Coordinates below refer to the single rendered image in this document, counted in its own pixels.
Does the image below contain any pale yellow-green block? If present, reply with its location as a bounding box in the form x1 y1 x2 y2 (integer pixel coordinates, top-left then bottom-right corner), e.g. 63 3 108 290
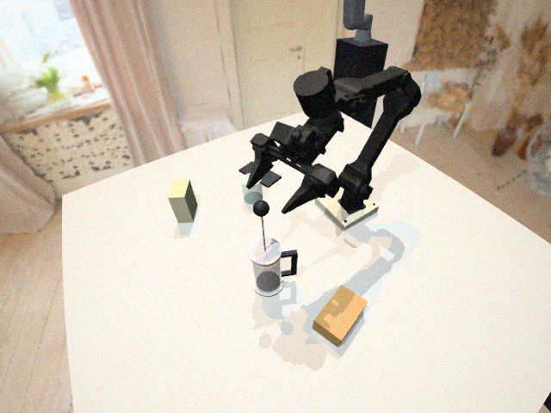
168 179 197 224

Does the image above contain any glass french press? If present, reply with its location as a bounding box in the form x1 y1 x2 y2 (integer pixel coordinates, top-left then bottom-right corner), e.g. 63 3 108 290
248 200 298 297

